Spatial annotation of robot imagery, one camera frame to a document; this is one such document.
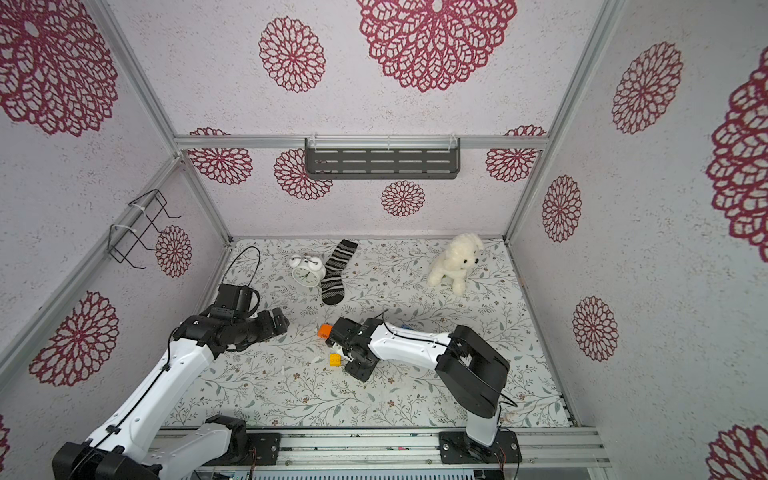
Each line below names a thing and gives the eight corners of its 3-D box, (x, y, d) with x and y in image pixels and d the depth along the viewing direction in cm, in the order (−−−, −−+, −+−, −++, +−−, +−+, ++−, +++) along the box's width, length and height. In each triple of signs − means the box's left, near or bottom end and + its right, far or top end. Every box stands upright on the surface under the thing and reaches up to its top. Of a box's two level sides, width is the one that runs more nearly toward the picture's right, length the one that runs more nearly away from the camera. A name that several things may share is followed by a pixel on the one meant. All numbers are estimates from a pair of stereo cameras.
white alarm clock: (296, 289, 107) (287, 266, 97) (299, 278, 110) (290, 255, 100) (324, 289, 107) (318, 266, 97) (325, 278, 110) (320, 255, 100)
